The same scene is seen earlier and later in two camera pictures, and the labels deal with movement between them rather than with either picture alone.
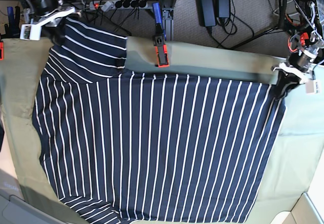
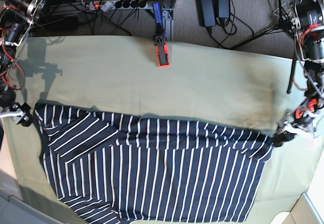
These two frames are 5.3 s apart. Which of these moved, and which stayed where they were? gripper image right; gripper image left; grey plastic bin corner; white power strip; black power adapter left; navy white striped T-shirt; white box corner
Moved: gripper image left; gripper image right; navy white striped T-shirt
Stayed: black power adapter left; white box corner; white power strip; grey plastic bin corner
